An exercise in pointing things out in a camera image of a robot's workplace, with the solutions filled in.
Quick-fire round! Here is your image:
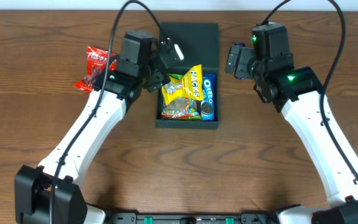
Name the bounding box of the purple Dairy Milk bar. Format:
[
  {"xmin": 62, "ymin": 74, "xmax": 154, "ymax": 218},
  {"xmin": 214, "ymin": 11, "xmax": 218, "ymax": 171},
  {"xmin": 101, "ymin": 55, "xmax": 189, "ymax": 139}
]
[{"xmin": 234, "ymin": 42, "xmax": 246, "ymax": 80}]

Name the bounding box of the yellow Hacks candy bag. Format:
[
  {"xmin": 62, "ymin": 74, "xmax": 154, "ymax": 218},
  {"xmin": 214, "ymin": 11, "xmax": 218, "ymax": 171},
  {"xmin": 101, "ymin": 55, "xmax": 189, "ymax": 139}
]
[{"xmin": 162, "ymin": 64, "xmax": 204, "ymax": 105}]

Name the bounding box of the green Haribo worms bag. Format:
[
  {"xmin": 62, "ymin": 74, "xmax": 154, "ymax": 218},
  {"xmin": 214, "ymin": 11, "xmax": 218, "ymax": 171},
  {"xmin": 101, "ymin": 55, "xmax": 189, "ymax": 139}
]
[{"xmin": 161, "ymin": 75, "xmax": 201, "ymax": 121}]

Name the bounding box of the blue Oreo cookie pack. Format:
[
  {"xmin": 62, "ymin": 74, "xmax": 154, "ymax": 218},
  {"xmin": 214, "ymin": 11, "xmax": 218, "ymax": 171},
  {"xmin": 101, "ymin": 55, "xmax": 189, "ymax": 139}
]
[{"xmin": 200, "ymin": 74, "xmax": 216, "ymax": 121}]

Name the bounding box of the red Hacks candy bag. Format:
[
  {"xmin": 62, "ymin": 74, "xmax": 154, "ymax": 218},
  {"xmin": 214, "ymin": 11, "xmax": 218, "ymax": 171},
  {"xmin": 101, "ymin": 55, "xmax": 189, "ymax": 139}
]
[{"xmin": 73, "ymin": 46, "xmax": 108, "ymax": 93}]

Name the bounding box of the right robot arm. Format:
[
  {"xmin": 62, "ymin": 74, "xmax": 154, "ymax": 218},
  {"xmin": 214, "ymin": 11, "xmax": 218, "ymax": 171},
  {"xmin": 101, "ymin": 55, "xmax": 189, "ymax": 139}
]
[{"xmin": 225, "ymin": 23, "xmax": 358, "ymax": 223}]

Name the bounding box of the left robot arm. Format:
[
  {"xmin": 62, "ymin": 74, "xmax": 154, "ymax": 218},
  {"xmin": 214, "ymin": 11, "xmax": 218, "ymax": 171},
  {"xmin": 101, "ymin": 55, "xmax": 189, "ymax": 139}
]
[{"xmin": 14, "ymin": 30, "xmax": 183, "ymax": 223}]

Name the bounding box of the dark green open box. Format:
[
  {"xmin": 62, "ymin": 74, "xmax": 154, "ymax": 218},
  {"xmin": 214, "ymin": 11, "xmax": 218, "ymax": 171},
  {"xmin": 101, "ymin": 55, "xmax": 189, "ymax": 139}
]
[{"xmin": 155, "ymin": 22, "xmax": 219, "ymax": 129}]

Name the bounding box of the left black cable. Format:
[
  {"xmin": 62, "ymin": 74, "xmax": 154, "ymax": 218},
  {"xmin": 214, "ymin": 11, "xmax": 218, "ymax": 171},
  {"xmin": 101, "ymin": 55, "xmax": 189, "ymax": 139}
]
[{"xmin": 48, "ymin": 0, "xmax": 171, "ymax": 224}]

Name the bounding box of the black cable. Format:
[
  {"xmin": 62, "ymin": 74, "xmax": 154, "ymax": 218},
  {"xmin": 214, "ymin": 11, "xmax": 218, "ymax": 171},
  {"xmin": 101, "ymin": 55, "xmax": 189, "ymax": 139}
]
[
  {"xmin": 259, "ymin": 0, "xmax": 358, "ymax": 209},
  {"xmin": 48, "ymin": 0, "xmax": 171, "ymax": 224}
]

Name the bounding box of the right black cable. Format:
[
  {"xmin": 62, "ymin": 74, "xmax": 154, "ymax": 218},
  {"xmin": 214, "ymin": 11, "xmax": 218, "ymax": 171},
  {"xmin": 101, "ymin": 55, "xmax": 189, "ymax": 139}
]
[{"xmin": 259, "ymin": 0, "xmax": 358, "ymax": 209}]

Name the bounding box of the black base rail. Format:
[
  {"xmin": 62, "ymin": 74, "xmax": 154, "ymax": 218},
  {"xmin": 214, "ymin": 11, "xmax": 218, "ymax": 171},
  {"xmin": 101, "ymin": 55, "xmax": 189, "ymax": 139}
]
[{"xmin": 96, "ymin": 212, "xmax": 280, "ymax": 224}]

